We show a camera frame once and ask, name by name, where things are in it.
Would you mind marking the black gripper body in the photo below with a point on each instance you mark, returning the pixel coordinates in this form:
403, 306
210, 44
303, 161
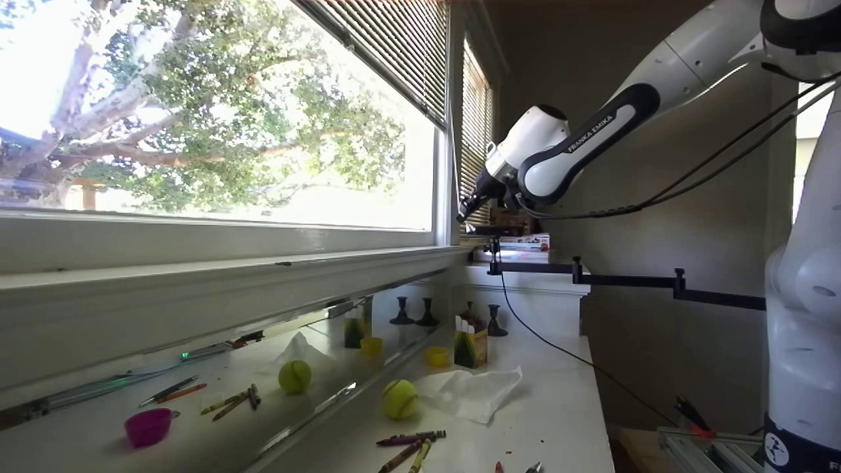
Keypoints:
488, 186

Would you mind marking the white horizontal window blinds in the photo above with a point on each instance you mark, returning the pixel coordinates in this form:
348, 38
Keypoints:
395, 43

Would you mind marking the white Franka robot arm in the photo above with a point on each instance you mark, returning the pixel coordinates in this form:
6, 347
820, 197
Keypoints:
540, 134

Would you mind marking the narrow window blinds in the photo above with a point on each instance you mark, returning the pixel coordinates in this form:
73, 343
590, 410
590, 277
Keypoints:
475, 113

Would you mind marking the bright side window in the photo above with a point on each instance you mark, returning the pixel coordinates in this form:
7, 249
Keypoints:
800, 167

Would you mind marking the white box red print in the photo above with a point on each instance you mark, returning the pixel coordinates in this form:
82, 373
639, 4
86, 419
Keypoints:
526, 243

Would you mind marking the black candlestick stand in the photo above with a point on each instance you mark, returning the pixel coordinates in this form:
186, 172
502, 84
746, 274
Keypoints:
494, 322
400, 314
428, 314

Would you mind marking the small yellow cup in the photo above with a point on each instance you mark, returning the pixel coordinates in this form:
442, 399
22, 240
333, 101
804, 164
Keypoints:
437, 354

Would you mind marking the white crumpled cloth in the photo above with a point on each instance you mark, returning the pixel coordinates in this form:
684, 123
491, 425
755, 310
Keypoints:
475, 391

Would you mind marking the yellow green tennis ball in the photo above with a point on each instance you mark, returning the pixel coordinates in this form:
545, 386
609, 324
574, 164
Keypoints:
400, 398

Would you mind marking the purple crayon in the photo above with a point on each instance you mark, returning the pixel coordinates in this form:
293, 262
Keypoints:
410, 436

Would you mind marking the yellow crayon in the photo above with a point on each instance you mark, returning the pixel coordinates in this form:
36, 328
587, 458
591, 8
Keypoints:
421, 456

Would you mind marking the brown crayon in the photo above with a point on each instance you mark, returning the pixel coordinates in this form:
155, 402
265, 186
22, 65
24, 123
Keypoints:
396, 458

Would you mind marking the green tree outside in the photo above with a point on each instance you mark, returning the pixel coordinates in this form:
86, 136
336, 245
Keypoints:
218, 113

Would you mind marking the brown cardboard box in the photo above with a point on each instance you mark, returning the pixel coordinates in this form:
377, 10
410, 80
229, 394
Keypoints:
637, 450

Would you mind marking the red black hand tool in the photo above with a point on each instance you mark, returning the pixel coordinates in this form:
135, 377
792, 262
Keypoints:
691, 416

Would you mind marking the grey slotted rack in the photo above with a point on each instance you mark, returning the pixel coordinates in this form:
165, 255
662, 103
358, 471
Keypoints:
709, 450

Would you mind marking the black camera on mount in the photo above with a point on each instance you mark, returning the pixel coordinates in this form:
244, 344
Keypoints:
488, 230

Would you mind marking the white window frame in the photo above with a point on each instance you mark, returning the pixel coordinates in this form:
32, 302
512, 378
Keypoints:
218, 289

